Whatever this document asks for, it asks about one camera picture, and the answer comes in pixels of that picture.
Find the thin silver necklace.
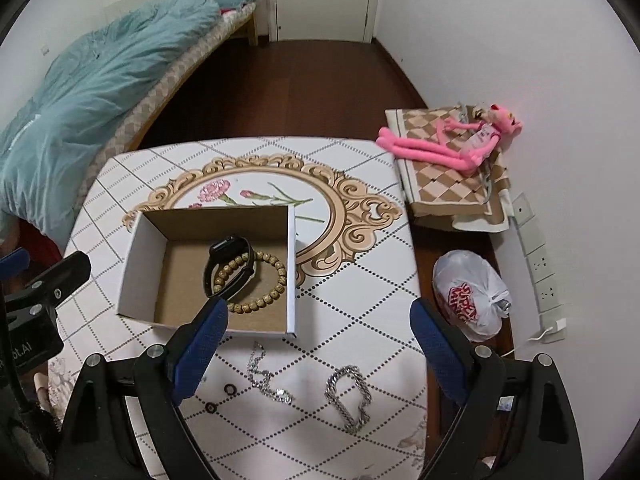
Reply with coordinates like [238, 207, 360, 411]
[246, 340, 295, 406]

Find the teal blue duvet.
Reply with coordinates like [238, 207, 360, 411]
[1, 0, 256, 247]

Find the thick silver chain bracelet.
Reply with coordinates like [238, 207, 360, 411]
[323, 365, 374, 436]

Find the wooden bead bracelet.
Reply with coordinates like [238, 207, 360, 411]
[211, 250, 289, 316]

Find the white wall power strip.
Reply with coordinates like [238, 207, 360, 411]
[512, 193, 567, 344]

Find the bed with patterned mattress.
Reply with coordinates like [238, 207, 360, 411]
[74, 2, 257, 212]

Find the patterned white tablecloth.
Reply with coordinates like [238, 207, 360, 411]
[49, 138, 427, 479]

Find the white cardboard box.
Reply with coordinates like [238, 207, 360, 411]
[116, 206, 296, 337]

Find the white plastic bag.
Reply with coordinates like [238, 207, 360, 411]
[432, 250, 512, 342]

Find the black smart watch band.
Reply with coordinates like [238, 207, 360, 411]
[203, 234, 256, 300]

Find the pink panther plush toy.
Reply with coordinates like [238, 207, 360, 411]
[375, 104, 523, 174]

